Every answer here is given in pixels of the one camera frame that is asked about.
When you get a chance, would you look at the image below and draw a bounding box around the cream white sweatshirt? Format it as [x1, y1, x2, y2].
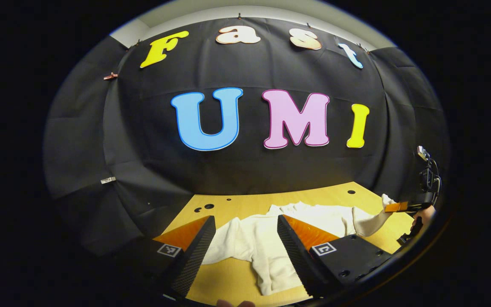
[201, 194, 399, 296]

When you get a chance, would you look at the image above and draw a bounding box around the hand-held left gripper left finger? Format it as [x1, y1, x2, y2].
[143, 215, 216, 299]

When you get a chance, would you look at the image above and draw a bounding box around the black backdrop cloth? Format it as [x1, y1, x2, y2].
[43, 17, 451, 256]

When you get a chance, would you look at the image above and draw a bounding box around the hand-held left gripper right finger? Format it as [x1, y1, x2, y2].
[277, 214, 396, 299]

